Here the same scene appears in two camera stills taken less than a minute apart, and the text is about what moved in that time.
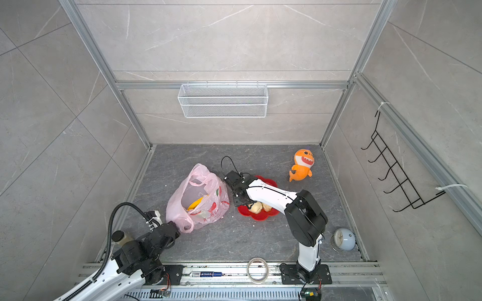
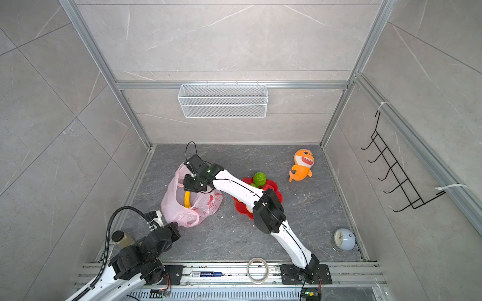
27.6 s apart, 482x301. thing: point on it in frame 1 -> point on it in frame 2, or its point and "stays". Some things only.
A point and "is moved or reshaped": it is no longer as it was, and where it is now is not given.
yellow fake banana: [195, 204] -> [187, 199]
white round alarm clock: [343, 239] stays
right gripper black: [236, 202] -> [187, 186]
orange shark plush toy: [304, 159] stays
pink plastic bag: [196, 197] is moved or reshaped
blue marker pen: [206, 274] stays
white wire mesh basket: [223, 101] stays
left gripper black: [178, 232] stays
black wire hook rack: [397, 172] stays
